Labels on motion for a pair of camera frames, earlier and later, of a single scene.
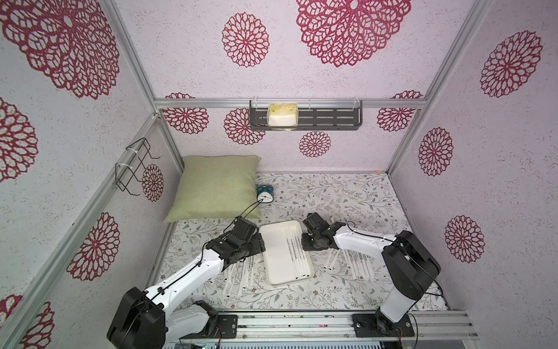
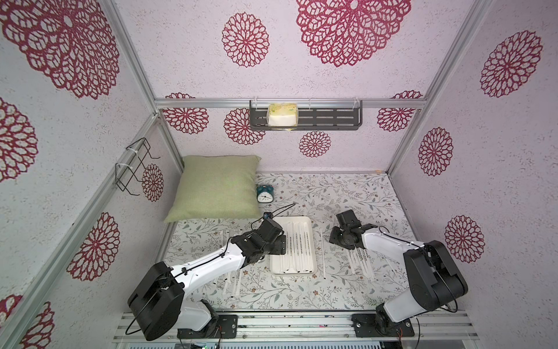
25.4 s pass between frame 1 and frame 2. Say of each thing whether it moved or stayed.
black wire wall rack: stayed
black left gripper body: moved
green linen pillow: stayed
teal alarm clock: stayed
